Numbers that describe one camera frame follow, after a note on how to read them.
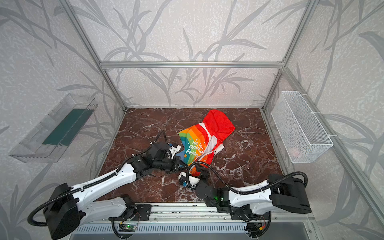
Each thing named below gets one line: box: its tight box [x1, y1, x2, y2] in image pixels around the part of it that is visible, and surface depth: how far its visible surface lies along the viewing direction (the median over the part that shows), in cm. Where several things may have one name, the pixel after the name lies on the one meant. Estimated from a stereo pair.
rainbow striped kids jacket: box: [176, 109, 236, 177], surface depth 99 cm
